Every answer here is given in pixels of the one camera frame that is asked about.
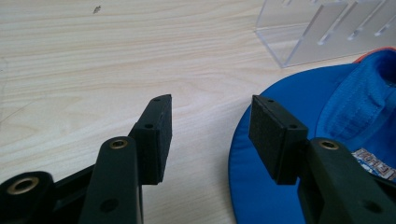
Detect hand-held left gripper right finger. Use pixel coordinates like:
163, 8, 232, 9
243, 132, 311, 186
247, 94, 309, 186

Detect clear acrylic rack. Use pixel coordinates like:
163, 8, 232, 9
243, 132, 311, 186
255, 0, 396, 69

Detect blue cap with orange trim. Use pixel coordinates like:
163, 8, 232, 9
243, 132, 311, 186
228, 46, 396, 224

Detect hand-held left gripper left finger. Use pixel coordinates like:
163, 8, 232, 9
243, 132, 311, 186
128, 93, 173, 186

